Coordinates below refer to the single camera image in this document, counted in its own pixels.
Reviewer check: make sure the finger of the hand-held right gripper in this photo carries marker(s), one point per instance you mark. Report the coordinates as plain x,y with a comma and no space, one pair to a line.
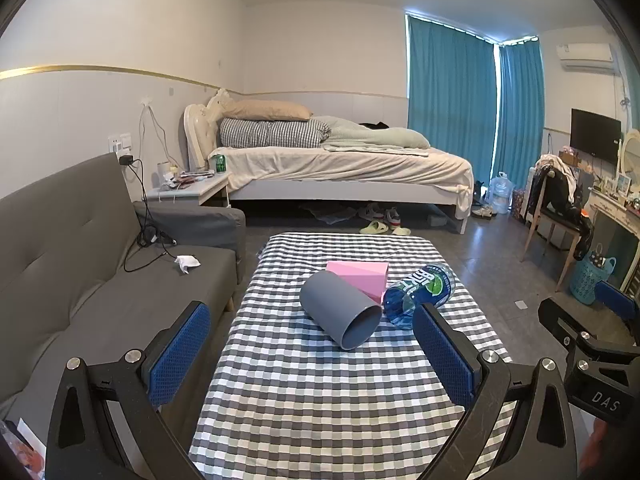
616,297
557,320

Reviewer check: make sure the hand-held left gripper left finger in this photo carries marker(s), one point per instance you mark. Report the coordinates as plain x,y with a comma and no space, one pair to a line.
180,355

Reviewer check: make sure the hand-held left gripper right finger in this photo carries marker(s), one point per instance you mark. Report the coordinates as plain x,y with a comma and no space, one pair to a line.
440,355

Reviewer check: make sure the grey cup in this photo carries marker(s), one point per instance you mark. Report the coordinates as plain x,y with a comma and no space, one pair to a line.
330,305

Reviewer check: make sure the person's right hand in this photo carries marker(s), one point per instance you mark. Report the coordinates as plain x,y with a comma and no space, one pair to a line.
595,450

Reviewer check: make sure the blue laundry basket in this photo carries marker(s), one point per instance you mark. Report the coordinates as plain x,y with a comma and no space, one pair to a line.
590,280

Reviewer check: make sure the blue water bottle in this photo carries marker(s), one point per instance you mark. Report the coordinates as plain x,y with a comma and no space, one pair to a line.
420,287

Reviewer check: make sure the white dresser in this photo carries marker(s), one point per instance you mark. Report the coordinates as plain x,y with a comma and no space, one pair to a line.
612,220

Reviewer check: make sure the crumpled white tissue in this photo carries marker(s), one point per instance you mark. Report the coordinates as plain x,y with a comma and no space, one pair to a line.
187,262

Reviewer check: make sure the wooden chair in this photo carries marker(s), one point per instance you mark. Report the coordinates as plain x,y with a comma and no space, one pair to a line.
555,225

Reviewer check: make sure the pink box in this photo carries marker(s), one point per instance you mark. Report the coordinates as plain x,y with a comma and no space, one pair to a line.
365,275

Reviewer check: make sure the clothes pile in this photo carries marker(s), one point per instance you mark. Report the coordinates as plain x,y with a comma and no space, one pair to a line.
562,187

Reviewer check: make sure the checked tablecloth table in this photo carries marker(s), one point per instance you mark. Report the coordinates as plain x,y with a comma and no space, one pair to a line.
300,385

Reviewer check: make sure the pale green slipper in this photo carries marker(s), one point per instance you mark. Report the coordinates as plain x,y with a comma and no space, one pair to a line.
401,231
373,228

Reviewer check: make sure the pair of shoes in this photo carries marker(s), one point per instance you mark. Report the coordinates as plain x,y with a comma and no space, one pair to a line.
484,211

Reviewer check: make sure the clear water jug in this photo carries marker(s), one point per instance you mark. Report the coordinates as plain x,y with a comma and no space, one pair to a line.
501,195

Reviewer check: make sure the white framed mirror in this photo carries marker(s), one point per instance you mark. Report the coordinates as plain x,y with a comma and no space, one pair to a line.
632,152

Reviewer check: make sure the grey sofa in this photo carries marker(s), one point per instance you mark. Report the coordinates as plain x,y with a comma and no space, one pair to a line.
60,270

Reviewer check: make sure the black television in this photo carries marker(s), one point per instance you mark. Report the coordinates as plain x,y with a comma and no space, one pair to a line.
595,135

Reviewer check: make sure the white nightstand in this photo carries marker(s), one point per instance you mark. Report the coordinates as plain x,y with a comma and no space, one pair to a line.
200,187

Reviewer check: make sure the printed magazine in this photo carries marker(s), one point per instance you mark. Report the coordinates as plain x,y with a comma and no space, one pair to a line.
22,447

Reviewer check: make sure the green can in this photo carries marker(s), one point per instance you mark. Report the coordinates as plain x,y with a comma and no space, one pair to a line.
220,164

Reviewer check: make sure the white bed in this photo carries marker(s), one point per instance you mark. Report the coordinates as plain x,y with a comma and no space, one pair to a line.
350,165

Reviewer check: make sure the narrow blue curtain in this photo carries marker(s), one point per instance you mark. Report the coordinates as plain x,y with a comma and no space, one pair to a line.
520,105

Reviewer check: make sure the pale green blanket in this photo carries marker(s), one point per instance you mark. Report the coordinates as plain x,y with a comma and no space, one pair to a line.
375,135

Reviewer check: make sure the striped duvet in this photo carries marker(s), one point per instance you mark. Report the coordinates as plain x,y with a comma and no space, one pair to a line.
270,132

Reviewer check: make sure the white air conditioner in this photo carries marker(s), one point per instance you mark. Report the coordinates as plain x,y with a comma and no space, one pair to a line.
585,57

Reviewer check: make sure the wide blue curtain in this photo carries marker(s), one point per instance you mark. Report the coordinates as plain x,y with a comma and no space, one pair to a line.
450,95

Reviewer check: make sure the beige pillow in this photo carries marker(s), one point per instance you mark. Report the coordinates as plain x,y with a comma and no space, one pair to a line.
270,110

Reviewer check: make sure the white wall socket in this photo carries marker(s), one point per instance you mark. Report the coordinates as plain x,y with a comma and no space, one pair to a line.
120,141

